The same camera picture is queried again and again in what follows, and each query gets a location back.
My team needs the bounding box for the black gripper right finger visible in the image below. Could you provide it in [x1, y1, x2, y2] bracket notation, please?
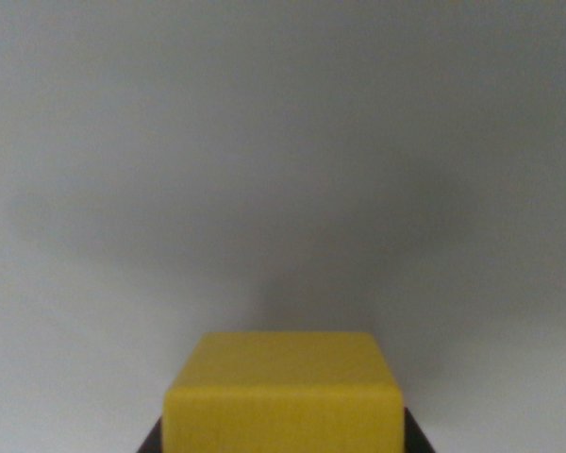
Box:
[401, 406, 436, 453]

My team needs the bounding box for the grey plastic bin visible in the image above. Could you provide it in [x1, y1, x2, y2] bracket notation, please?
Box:
[0, 0, 566, 453]

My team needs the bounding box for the yellow cube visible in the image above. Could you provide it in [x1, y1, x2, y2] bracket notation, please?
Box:
[162, 330, 404, 453]

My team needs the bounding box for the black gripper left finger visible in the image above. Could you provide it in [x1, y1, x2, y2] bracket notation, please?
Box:
[135, 414, 166, 453]

